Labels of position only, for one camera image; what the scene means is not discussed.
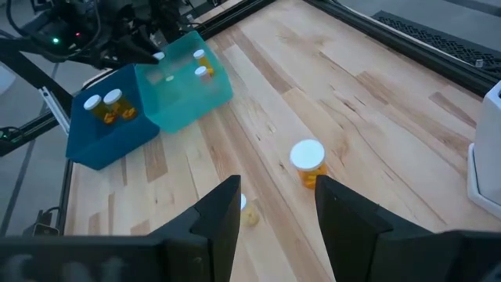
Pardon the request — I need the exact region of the black aluminium table frame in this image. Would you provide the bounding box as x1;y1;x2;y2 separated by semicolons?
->
56;0;501;236

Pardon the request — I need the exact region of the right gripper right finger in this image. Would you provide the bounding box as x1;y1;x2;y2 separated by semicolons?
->
314;174;445;282

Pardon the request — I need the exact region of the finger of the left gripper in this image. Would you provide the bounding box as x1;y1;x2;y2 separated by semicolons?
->
97;50;157;68
131;27;160;62

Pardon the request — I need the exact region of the black floor vent grate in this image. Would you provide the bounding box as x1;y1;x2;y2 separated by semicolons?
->
370;9;501;79

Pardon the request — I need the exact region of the black support beam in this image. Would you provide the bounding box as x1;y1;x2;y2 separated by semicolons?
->
0;38;74;114

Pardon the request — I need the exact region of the silver aluminium rail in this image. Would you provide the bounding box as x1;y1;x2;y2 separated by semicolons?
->
38;86;72;135

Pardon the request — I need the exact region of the translucent teal plastic bin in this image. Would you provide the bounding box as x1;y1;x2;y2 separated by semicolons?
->
134;30;235;135

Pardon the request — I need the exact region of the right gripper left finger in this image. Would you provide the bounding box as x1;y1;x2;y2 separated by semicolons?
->
150;174;243;282

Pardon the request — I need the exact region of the black device with green light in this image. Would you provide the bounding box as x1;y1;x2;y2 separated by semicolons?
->
0;125;28;157

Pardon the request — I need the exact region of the blue plastic bin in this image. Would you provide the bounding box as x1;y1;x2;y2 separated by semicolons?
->
65;64;160;172

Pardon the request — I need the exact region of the white faceted plant pot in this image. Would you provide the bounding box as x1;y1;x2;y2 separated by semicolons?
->
466;80;501;220

